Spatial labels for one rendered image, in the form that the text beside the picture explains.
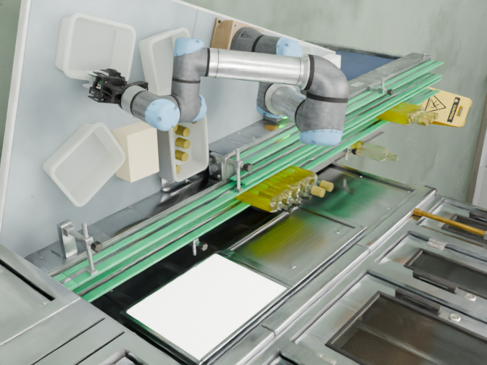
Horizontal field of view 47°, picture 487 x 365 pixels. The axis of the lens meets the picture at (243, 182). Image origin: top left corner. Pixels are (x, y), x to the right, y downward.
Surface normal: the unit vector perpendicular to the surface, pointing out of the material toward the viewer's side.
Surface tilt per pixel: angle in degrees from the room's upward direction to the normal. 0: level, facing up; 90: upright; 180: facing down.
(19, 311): 90
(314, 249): 90
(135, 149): 0
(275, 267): 90
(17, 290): 90
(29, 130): 0
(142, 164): 0
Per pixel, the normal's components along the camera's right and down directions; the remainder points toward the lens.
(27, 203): 0.76, 0.28
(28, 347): -0.02, -0.89
